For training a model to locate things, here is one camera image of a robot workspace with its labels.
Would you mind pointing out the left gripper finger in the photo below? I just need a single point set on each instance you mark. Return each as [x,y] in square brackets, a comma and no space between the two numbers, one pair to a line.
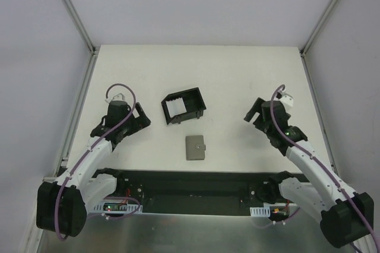
[142,120]
[130,130]

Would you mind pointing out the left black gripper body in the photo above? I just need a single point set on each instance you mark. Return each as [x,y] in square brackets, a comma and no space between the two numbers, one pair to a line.
[138,117]

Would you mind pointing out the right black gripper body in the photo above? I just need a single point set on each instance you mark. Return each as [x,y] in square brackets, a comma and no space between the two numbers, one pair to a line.
[253,111]

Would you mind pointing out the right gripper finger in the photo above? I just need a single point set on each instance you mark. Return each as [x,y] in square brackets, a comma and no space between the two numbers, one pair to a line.
[256,108]
[261,126]

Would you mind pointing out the black plastic card box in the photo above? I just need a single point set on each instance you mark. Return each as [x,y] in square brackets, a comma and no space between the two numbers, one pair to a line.
[194,103]

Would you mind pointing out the grey leather card holder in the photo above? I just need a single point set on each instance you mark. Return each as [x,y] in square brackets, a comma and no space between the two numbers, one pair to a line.
[195,147]

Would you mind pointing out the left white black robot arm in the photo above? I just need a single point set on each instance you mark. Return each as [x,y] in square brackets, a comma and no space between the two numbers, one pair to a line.
[63,204]

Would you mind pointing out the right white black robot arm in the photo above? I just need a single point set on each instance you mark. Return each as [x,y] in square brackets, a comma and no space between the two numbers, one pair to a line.
[343,214]

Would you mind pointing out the white card stack in box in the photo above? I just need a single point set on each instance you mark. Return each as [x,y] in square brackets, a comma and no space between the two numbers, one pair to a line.
[175,107]

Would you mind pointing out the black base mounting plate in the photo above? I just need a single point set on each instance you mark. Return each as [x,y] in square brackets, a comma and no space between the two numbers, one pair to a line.
[199,193]

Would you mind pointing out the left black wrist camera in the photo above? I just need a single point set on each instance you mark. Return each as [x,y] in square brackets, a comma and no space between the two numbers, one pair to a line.
[116,112]

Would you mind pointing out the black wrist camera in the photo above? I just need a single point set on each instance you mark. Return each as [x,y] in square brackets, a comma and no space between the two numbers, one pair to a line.
[280,115]
[116,112]

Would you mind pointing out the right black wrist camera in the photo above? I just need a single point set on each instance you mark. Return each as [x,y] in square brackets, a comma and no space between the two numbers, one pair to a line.
[280,115]

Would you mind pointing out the left white cable duct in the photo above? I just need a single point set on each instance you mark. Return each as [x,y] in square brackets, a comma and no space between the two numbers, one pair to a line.
[117,208]

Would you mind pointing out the white cable duct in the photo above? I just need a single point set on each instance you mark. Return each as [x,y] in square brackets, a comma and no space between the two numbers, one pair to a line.
[117,208]
[263,211]

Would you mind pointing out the right white cable duct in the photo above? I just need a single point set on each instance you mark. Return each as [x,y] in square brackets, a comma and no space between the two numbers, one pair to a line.
[263,211]

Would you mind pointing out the left aluminium frame post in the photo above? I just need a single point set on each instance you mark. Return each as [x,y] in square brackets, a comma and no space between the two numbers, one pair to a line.
[79,25]

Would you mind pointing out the aluminium frame post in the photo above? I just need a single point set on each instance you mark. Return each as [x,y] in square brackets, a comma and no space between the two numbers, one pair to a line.
[79,25]
[322,20]

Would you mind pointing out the right aluminium frame post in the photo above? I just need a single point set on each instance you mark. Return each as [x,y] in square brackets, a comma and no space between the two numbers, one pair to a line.
[322,20]

